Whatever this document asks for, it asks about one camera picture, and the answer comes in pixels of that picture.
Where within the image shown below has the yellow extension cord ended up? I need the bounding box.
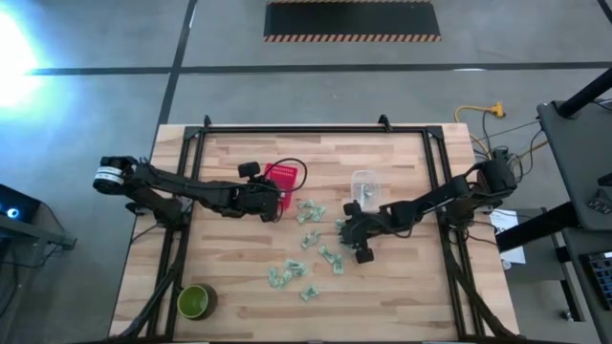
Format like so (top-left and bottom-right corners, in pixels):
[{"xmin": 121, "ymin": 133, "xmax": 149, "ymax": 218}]
[{"xmin": 453, "ymin": 100, "xmax": 507, "ymax": 159}]

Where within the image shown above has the white paper sheet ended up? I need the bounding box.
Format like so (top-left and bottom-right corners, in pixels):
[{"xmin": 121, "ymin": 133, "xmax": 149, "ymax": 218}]
[{"xmin": 490, "ymin": 209, "xmax": 528, "ymax": 267}]

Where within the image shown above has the black pole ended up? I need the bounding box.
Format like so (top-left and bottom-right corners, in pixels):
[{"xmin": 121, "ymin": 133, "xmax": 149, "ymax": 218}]
[{"xmin": 557, "ymin": 66, "xmax": 612, "ymax": 119}]

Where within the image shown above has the grey equipment cart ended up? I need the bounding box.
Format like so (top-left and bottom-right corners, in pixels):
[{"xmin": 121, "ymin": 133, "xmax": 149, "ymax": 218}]
[{"xmin": 535, "ymin": 97, "xmax": 612, "ymax": 231}]

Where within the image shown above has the clear plastic container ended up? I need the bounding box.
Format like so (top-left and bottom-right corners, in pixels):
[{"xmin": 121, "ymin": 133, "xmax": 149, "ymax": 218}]
[{"xmin": 350, "ymin": 168, "xmax": 383, "ymax": 212}]

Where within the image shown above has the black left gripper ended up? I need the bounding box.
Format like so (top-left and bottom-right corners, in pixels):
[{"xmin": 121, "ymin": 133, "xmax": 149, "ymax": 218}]
[{"xmin": 227, "ymin": 161, "xmax": 283, "ymax": 225}]

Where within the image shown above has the red plastic slotted basket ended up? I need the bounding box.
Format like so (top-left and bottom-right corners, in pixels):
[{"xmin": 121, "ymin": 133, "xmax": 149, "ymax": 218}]
[{"xmin": 263, "ymin": 161, "xmax": 300, "ymax": 212}]

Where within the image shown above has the black keypad device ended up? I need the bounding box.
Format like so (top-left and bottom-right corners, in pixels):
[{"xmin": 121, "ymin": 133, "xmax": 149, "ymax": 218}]
[{"xmin": 579, "ymin": 250, "xmax": 612, "ymax": 312}]

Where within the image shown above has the black box with blue light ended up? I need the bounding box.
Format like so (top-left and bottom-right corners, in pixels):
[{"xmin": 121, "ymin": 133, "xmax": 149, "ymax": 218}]
[{"xmin": 0, "ymin": 183, "xmax": 77, "ymax": 250}]

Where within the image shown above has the black aluminium table frame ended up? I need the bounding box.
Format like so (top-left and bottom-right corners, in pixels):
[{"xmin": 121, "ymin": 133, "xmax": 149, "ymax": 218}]
[{"xmin": 110, "ymin": 114, "xmax": 525, "ymax": 344}]

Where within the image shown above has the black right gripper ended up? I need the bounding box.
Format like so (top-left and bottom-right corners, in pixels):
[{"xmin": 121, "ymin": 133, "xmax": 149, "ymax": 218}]
[{"xmin": 339, "ymin": 200, "xmax": 392, "ymax": 266}]

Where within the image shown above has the green bowl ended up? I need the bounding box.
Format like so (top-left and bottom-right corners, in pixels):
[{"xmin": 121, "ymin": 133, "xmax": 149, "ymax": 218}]
[{"xmin": 176, "ymin": 283, "xmax": 219, "ymax": 321}]

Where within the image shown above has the black hazard-striped floor mat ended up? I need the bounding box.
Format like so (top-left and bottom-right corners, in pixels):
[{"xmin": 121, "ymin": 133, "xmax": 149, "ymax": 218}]
[{"xmin": 263, "ymin": 0, "xmax": 443, "ymax": 44}]

